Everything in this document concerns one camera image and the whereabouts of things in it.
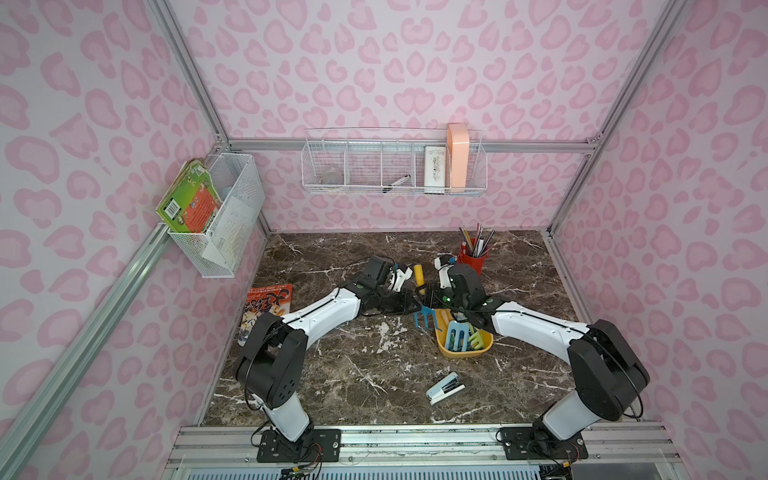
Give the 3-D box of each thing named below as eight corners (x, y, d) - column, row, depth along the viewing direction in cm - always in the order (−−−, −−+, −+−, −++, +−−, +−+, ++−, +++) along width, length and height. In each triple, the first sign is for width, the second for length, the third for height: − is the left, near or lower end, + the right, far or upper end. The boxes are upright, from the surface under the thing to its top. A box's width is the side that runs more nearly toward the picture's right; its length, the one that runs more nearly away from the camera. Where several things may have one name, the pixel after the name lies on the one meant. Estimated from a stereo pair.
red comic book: (240, 345, 93) (237, 342, 91) (251, 291, 105) (248, 287, 103) (287, 339, 94) (285, 335, 92) (292, 286, 106) (291, 282, 105)
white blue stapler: (430, 405, 81) (431, 402, 79) (423, 390, 84) (424, 387, 81) (463, 389, 84) (465, 385, 82) (455, 375, 86) (456, 371, 84)
